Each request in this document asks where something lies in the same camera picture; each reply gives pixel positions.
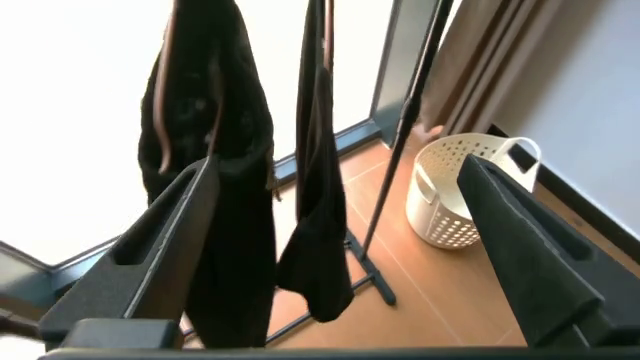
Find black short-sleeved shirt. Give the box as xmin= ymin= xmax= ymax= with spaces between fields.
xmin=275 ymin=0 xmax=355 ymax=324

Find black pants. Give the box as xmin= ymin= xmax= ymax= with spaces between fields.
xmin=137 ymin=0 xmax=279 ymax=350

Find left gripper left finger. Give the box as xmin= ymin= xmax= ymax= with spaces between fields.
xmin=38 ymin=155 xmax=221 ymax=351

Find beige curtain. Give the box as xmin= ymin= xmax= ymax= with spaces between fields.
xmin=417 ymin=0 xmax=556 ymax=144

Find white laundry basket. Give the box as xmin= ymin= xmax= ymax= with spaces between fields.
xmin=404 ymin=132 xmax=543 ymax=250

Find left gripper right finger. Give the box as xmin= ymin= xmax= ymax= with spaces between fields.
xmin=457 ymin=153 xmax=640 ymax=350

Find window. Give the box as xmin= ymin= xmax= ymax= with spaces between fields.
xmin=0 ymin=0 xmax=444 ymax=326

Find black clothes rack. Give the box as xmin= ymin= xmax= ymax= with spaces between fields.
xmin=182 ymin=0 xmax=455 ymax=347

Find pink clothes hanger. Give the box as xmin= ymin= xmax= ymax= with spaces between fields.
xmin=152 ymin=0 xmax=226 ymax=176
xmin=322 ymin=0 xmax=335 ymax=76

